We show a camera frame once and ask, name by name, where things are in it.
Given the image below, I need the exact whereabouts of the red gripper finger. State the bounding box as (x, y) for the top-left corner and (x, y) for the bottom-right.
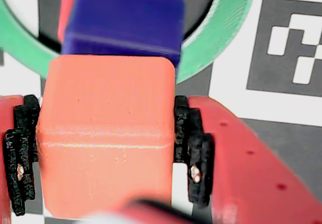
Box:
(0, 94), (41, 224)
(175, 95), (322, 224)

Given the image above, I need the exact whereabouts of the orange cube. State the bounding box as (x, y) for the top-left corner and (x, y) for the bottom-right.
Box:
(36, 55), (176, 219)

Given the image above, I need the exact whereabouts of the red cube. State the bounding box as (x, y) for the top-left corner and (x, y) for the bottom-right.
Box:
(57, 0), (173, 43)

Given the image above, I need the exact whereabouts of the blue cube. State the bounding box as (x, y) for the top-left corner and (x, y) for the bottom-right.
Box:
(61, 0), (186, 67)

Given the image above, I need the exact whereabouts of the black white marker board mat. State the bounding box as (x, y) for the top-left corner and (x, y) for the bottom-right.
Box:
(0, 0), (322, 224)

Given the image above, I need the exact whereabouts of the green flat ring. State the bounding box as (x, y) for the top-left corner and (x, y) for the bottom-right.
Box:
(0, 0), (254, 84)

